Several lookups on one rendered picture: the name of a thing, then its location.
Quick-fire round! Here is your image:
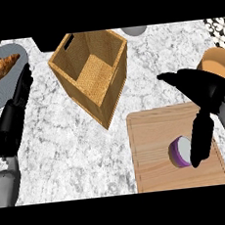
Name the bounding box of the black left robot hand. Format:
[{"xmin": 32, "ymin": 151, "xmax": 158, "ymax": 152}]
[{"xmin": 0, "ymin": 62, "xmax": 42, "ymax": 159}]

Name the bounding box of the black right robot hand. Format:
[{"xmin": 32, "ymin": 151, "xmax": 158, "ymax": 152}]
[{"xmin": 156, "ymin": 65, "xmax": 225, "ymax": 172}]

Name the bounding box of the wooden cutting board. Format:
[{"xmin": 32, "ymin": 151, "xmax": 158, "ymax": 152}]
[{"xmin": 125, "ymin": 98, "xmax": 225, "ymax": 195}]

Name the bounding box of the wooden open box basket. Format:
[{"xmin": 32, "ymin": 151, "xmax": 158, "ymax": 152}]
[{"xmin": 45, "ymin": 27, "xmax": 138, "ymax": 136}]

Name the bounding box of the orange round bowl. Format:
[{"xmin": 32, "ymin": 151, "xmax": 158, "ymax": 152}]
[{"xmin": 194, "ymin": 46, "xmax": 225, "ymax": 90}]

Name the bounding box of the grey round plate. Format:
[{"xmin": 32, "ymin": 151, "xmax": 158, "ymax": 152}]
[{"xmin": 0, "ymin": 41, "xmax": 34, "ymax": 112}]

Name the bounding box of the brown croissant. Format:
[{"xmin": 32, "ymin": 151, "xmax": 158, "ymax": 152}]
[{"xmin": 0, "ymin": 53, "xmax": 23, "ymax": 83}]

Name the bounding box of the black appliance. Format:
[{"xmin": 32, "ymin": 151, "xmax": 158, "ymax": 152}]
[{"xmin": 32, "ymin": 34, "xmax": 68, "ymax": 55}]

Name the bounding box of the grey round object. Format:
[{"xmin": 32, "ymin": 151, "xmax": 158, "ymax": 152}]
[{"xmin": 120, "ymin": 25, "xmax": 150, "ymax": 38}]

